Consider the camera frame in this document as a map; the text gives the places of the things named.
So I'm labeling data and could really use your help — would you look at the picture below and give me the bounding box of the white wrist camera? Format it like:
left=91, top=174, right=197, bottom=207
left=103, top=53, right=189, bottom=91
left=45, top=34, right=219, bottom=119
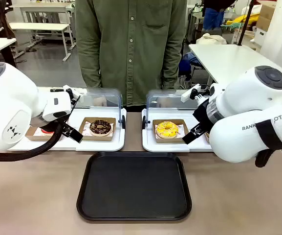
left=42, top=84, right=82, bottom=122
left=180, top=83, right=210, bottom=103

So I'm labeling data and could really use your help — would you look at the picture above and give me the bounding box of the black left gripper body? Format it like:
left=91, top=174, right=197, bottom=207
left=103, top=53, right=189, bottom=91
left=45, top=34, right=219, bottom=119
left=32, top=113, right=69, bottom=135

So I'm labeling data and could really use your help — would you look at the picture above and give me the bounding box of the person's left hand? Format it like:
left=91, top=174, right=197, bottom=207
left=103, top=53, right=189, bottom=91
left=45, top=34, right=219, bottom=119
left=154, top=96, right=168, bottom=108

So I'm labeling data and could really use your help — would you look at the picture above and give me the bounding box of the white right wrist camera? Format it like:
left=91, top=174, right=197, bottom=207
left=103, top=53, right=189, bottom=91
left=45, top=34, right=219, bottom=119
left=180, top=83, right=210, bottom=103

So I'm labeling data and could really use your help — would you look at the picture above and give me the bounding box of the person's right hand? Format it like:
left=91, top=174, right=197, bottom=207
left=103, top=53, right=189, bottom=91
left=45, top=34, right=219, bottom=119
left=93, top=95, right=108, bottom=107

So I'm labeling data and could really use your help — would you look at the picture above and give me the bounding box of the white bench table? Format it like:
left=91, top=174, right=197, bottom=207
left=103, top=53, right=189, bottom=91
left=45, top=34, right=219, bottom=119
left=8, top=22, right=71, bottom=62

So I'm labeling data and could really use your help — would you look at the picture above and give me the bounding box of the chocolate sprinkled donut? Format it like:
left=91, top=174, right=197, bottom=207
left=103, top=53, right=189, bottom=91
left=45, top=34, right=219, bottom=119
left=88, top=119, right=114, bottom=137

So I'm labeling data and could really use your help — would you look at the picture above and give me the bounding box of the brown cardboard box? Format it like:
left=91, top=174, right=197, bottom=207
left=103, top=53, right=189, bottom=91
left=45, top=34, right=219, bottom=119
left=255, top=2, right=277, bottom=33

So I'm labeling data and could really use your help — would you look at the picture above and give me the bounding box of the white display case base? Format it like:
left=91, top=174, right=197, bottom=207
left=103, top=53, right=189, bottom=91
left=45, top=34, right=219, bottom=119
left=141, top=107, right=215, bottom=153
left=7, top=107, right=128, bottom=152

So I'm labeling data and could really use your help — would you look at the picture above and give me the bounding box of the clear display case lid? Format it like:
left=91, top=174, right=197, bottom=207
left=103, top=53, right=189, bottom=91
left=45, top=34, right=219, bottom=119
left=145, top=89, right=201, bottom=129
left=75, top=88, right=124, bottom=130

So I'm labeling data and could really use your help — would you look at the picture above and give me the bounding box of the white long table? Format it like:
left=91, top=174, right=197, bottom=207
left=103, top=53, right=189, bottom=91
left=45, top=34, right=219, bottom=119
left=188, top=43, right=264, bottom=87

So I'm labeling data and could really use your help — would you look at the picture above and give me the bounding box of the white storage box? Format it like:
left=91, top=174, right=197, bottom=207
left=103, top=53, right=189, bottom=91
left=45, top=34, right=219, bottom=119
left=254, top=27, right=266, bottom=47

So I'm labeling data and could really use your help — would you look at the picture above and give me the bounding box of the black plastic serving tray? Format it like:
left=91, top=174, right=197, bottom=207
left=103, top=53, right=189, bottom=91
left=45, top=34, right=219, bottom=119
left=76, top=151, right=193, bottom=222

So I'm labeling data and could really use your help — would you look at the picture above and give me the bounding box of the black strap on arm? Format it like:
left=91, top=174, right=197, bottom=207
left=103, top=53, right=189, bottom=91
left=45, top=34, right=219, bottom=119
left=255, top=119, right=282, bottom=150

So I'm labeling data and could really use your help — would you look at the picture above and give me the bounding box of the yellow sprinkled donut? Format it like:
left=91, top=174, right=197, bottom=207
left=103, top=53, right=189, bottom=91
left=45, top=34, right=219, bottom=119
left=155, top=120, right=180, bottom=139

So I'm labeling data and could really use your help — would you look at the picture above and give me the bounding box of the cream tote bag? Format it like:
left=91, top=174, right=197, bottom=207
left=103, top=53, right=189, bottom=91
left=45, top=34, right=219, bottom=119
left=195, top=32, right=228, bottom=46

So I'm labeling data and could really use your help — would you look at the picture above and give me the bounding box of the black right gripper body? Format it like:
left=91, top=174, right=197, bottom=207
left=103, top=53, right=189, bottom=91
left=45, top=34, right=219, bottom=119
left=192, top=98, right=216, bottom=131

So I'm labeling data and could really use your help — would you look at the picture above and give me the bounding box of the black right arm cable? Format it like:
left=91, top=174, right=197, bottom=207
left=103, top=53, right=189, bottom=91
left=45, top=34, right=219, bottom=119
left=254, top=147, right=276, bottom=168

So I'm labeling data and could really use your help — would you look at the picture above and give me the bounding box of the person in blue jeans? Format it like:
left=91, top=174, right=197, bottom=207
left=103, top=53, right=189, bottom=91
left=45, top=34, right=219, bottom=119
left=201, top=0, right=237, bottom=31

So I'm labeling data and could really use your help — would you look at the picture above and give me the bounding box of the black stand pole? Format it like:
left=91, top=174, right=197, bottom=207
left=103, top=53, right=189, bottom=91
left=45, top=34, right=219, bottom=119
left=237, top=0, right=257, bottom=47

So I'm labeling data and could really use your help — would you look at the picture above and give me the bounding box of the person in green shirt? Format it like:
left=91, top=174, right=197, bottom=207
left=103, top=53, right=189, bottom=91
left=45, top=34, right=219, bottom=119
left=74, top=0, right=188, bottom=108

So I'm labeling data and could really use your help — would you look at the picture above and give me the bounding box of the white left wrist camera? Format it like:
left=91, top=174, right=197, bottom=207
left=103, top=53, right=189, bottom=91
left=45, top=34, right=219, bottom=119
left=42, top=84, right=82, bottom=122

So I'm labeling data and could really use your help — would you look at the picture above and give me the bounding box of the yellow cloth pile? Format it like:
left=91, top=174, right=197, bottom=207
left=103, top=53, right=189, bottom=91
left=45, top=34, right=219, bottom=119
left=233, top=12, right=261, bottom=27

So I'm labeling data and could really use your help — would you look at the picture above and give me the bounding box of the white background desk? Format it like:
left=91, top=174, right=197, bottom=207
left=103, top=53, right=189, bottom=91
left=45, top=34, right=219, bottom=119
left=10, top=1, right=76, bottom=24

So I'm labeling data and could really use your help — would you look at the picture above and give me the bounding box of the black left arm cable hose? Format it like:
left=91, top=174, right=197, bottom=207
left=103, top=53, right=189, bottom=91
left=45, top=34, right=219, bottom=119
left=0, top=121, right=64, bottom=162

